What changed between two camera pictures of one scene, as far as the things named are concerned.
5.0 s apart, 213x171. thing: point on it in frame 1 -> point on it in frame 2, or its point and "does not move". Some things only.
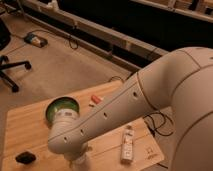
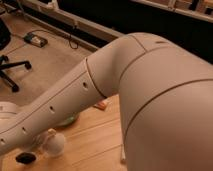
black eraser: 25,157 does not move
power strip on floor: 31,38 does not move
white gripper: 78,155 -> 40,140
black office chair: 5,64 does not move
